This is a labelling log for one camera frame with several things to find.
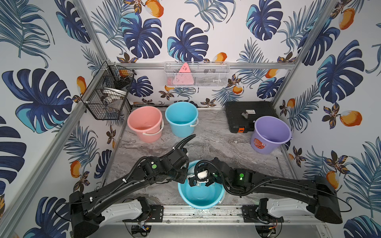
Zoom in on clear wall shelf basket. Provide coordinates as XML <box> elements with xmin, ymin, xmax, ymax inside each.
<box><xmin>164</xmin><ymin>62</ymin><xmax>230</xmax><ymax>87</ymax></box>

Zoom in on pink triangle item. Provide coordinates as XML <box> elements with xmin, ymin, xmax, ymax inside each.
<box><xmin>172</xmin><ymin>62</ymin><xmax>194</xmax><ymax>86</ymax></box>

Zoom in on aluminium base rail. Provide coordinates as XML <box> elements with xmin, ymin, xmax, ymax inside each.
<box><xmin>98</xmin><ymin>204</ymin><xmax>325</xmax><ymax>225</ymax></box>

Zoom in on teal bucket with label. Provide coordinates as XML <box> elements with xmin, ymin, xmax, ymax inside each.
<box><xmin>178</xmin><ymin>160</ymin><xmax>225</xmax><ymax>209</ymax></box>

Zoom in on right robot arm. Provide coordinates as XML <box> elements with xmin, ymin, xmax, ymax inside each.
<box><xmin>188</xmin><ymin>158</ymin><xmax>343</xmax><ymax>224</ymax></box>

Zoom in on silver metal pipe fitting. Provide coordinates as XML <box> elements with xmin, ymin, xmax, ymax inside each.
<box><xmin>242</xmin><ymin>113</ymin><xmax>249</xmax><ymax>120</ymax></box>

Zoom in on pink plastic bucket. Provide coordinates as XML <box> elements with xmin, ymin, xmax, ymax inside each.
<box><xmin>127</xmin><ymin>106</ymin><xmax>164</xmax><ymax>143</ymax></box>

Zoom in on purple plastic bucket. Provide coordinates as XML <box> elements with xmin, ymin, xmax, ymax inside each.
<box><xmin>251</xmin><ymin>116</ymin><xmax>292</xmax><ymax>154</ymax></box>

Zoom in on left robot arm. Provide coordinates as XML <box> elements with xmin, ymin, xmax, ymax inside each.
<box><xmin>69</xmin><ymin>134</ymin><xmax>195</xmax><ymax>238</ymax></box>

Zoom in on black tool case orange latches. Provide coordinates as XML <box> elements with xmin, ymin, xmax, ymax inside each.
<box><xmin>224</xmin><ymin>101</ymin><xmax>278</xmax><ymax>133</ymax></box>

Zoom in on black wire basket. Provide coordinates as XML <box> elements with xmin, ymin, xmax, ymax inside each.
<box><xmin>82</xmin><ymin>61</ymin><xmax>137</xmax><ymax>121</ymax></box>

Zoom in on teal plastic bucket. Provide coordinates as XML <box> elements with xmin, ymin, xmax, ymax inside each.
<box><xmin>165</xmin><ymin>102</ymin><xmax>198</xmax><ymax>138</ymax></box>

